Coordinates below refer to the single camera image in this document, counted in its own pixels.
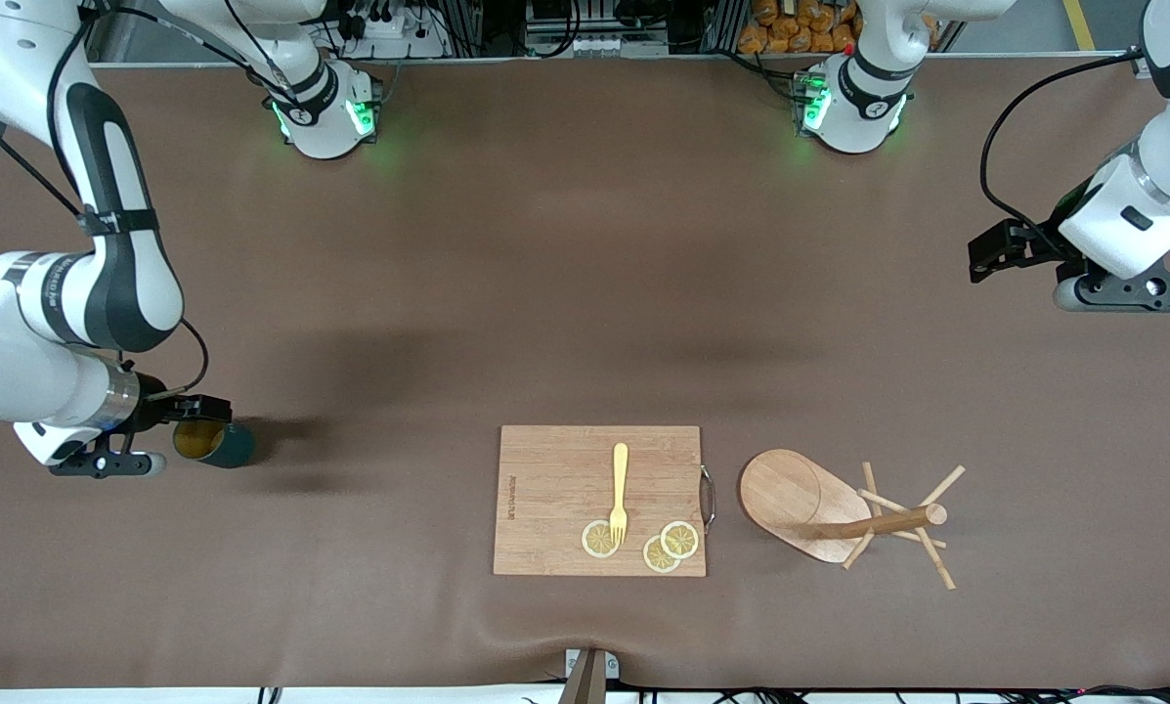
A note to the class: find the brown table mat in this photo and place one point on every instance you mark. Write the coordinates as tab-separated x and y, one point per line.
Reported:
448	293

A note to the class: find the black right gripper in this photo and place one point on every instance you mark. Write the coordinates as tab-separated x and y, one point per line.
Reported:
151	411

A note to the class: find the grey electronics box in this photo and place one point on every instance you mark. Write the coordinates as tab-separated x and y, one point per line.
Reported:
594	44

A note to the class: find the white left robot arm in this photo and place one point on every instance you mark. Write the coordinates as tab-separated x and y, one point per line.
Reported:
858	108

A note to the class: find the orange packaged goods pile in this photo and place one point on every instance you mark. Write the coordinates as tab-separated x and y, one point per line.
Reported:
790	29

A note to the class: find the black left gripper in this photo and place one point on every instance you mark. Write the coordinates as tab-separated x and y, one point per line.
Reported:
1037	248

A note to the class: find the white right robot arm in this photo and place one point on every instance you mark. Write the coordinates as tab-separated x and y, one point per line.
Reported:
106	284

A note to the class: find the lemon slice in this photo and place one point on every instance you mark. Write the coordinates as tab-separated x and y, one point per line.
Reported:
657	559
594	541
683	539

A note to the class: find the wooden mug tree rack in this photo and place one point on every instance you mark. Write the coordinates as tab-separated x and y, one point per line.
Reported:
790	499

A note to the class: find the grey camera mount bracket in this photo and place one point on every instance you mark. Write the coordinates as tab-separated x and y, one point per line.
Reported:
589	684

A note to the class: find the white power strip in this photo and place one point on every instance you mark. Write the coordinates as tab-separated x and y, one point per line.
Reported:
389	29

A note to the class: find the dark green ribbed mug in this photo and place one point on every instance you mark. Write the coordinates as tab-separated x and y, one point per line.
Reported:
233	445

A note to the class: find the yellow plastic fork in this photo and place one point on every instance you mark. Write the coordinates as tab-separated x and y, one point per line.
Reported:
621	479

